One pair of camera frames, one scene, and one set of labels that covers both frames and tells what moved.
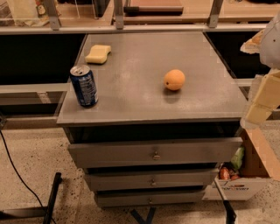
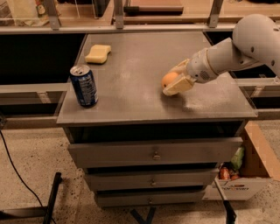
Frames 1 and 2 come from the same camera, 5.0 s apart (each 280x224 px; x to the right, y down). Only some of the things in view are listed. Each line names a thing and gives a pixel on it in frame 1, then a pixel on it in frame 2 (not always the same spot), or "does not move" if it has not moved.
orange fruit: (174, 79) does not move
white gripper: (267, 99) → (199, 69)
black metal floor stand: (45, 212) does not move
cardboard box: (261, 163) does not move
